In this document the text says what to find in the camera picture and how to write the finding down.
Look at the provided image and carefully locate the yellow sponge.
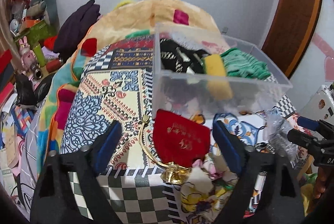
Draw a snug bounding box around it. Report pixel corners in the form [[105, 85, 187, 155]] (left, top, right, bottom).
[[203, 54, 233, 101]]

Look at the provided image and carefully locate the red velvet pouch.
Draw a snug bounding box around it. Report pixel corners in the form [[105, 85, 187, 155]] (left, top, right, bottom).
[[153, 109, 211, 168]]

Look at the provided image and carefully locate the white suitcase with stickers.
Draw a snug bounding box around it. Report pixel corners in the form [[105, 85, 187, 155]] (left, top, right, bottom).
[[299, 84, 334, 124]]

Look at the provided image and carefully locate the silver glitter plastic bag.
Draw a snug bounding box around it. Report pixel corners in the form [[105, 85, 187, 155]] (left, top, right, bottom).
[[263, 108, 298, 162]]

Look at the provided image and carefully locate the green knitted cloth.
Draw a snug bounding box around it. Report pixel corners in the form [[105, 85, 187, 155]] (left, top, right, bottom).
[[220, 48, 271, 80]]

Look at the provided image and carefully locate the clear plastic storage box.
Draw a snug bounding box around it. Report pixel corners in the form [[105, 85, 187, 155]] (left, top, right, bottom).
[[152, 23, 293, 118]]

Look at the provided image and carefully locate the brown wooden door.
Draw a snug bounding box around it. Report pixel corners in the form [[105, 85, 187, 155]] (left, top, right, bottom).
[[262, 0, 322, 78]]

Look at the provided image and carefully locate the patchwork patterned tablecloth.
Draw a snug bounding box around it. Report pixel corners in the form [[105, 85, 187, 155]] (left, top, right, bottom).
[[59, 36, 304, 224]]

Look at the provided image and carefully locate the red cylinder tin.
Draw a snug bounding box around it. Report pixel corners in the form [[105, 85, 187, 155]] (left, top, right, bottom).
[[46, 58, 63, 73]]

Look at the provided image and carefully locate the black white patterned headband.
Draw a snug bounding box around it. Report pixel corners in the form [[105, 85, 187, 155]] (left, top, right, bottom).
[[160, 39, 209, 74]]

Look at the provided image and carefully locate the pink rabbit toy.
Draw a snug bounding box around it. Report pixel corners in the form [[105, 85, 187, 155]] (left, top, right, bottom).
[[19, 36, 36, 72]]

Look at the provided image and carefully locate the dark purple garment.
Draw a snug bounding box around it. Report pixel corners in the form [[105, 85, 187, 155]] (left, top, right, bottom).
[[53, 0, 100, 62]]

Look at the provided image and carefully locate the green cardboard box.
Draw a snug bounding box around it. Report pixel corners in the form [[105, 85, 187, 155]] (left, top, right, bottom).
[[14, 20, 57, 67]]

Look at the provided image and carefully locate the beige fleece blanket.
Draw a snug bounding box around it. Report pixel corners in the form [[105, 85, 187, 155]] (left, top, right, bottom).
[[36, 0, 219, 173]]

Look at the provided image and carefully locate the grey green plush toy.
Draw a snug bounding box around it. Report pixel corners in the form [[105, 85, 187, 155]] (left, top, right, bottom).
[[26, 0, 59, 31]]

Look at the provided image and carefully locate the yellow round cushion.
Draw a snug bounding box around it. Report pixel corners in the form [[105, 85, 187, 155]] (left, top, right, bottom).
[[114, 0, 135, 10]]

